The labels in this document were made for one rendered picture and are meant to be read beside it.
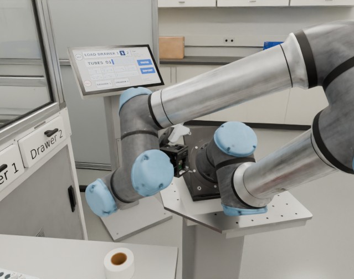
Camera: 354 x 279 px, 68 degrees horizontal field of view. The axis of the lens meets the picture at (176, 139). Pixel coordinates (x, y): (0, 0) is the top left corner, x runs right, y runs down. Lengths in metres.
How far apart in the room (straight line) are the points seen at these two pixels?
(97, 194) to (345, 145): 0.42
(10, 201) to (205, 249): 0.72
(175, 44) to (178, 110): 3.33
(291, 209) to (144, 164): 0.62
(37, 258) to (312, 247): 1.65
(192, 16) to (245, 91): 3.77
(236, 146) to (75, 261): 0.51
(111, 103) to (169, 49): 2.22
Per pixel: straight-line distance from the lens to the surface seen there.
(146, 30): 2.27
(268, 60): 0.46
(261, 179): 0.60
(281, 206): 0.95
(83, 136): 2.70
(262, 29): 4.24
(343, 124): 0.42
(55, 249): 0.82
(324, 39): 0.46
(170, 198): 0.93
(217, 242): 1.03
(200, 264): 1.08
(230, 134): 0.74
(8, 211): 1.13
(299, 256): 1.93
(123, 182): 0.49
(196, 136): 0.96
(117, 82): 1.62
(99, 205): 0.55
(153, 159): 0.46
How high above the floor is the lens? 1.30
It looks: 23 degrees down
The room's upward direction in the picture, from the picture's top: straight up
